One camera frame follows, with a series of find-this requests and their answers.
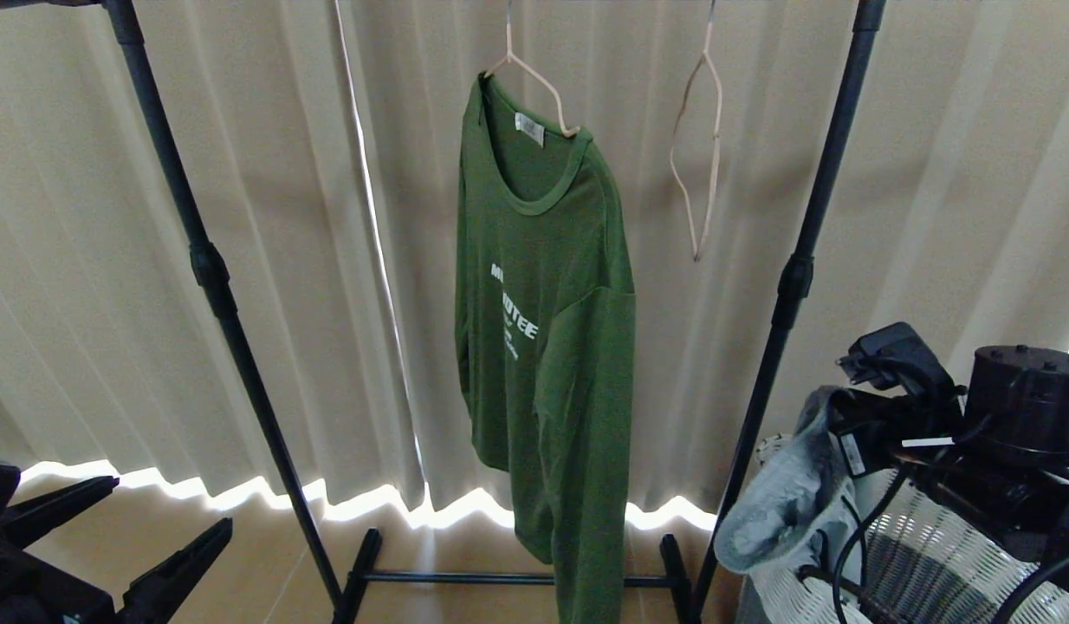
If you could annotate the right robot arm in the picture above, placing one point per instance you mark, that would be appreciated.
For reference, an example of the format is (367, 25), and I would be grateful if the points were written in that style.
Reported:
(1028, 399)

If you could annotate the white laundry basket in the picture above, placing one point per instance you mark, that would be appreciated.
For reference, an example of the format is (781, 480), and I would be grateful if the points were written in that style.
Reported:
(924, 529)

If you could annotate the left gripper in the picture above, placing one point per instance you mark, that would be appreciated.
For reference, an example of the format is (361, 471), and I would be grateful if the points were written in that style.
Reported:
(23, 589)

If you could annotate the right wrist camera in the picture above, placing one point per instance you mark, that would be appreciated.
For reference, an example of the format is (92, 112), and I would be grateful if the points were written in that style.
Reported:
(898, 355)

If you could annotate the beige curtain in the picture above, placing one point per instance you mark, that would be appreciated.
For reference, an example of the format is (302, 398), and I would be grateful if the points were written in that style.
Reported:
(197, 217)

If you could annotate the green printed shirt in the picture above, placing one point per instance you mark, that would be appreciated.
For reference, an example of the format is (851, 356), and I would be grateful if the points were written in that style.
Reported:
(543, 260)

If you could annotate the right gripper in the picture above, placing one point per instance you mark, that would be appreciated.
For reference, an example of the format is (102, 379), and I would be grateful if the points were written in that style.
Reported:
(898, 433)

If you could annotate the black clothes rack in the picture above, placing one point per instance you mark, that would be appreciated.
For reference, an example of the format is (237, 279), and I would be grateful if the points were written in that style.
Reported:
(794, 277)

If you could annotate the pink clothes hanger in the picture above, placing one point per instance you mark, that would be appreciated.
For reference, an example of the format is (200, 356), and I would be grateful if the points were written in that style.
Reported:
(709, 30)
(508, 30)

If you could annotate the pale grey garment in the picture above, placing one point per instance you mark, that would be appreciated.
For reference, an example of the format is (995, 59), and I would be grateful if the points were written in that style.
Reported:
(786, 494)

